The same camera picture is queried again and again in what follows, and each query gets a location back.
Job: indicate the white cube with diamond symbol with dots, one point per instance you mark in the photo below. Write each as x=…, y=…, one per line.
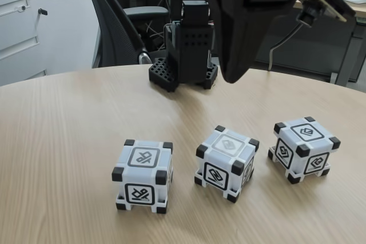
x=303, y=141

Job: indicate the metal table clamp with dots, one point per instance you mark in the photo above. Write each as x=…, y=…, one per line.
x=209, y=61

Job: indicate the desk height control panel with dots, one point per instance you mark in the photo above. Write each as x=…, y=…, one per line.
x=361, y=20

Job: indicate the black mesh office chair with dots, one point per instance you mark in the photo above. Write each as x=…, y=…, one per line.
x=114, y=27

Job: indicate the white cube with crossed symbol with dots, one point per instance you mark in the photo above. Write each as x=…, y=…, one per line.
x=141, y=158

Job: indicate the white drawer cabinet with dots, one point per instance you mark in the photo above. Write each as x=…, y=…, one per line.
x=57, y=41

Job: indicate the black cabinet key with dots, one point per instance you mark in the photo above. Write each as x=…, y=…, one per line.
x=43, y=11

